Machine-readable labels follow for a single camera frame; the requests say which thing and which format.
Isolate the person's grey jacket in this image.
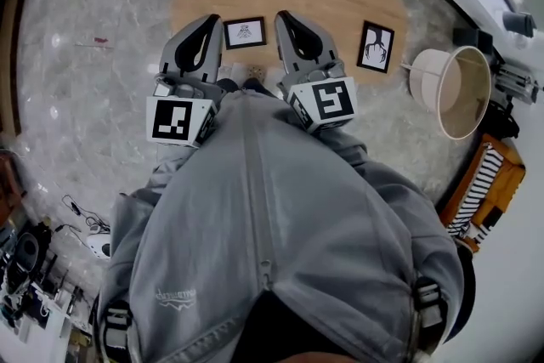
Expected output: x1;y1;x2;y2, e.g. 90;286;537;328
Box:
97;88;464;363

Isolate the grey metal machine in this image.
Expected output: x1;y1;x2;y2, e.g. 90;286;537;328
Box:
492;63;544;105

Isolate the person's right leg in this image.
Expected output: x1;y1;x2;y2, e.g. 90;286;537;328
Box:
241;77;277;99

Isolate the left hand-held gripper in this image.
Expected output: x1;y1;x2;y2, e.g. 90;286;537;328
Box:
145;13;227;150

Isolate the person's shoulder strap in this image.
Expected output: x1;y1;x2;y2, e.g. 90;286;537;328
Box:
101;301;133;363
414;278;447;349

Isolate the person's left forearm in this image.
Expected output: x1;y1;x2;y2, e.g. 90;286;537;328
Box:
112;138;213;222

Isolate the person's left shoulder strap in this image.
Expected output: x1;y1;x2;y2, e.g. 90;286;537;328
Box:
101;301;133;363

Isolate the brown wooden cabinet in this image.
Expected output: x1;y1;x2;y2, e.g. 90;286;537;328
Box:
0;148;26;226

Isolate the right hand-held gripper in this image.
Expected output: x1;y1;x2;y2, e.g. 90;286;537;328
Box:
274;9;360;135

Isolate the dark grey bin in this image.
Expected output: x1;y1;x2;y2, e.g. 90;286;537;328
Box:
501;10;536;38

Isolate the person's leg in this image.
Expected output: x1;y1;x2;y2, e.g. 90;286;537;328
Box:
241;77;277;99
215;77;240;97

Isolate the black white striped blanket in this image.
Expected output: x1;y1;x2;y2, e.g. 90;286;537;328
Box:
445;144;505;246

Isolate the black framed antler picture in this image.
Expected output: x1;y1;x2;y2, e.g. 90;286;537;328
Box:
355;20;395;75

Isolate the person's left leg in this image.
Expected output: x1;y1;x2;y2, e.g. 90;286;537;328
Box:
215;77;240;97

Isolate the person's right forearm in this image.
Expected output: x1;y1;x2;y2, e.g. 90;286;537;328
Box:
314;125;430;209

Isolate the black equipment clutter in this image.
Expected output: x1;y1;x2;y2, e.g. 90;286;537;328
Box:
0;220;97;363

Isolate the white round device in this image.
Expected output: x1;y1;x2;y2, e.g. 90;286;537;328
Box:
86;224;112;259

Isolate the black backpack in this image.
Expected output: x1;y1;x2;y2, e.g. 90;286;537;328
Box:
484;99;520;139

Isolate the black framed bird picture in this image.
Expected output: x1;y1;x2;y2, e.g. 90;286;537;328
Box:
223;16;268;51

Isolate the orange sofa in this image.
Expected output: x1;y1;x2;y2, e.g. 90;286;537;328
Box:
437;133;527;254

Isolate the black floor cable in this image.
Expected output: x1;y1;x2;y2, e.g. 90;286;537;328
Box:
54;194;112;237

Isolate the person's right shoulder strap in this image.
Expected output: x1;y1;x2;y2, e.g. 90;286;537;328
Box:
414;278;447;349

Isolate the brown wooden panel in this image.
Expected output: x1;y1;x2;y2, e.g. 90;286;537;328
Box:
0;0;26;137

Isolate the white round basket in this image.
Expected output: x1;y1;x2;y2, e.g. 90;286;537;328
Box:
401;45;493;140

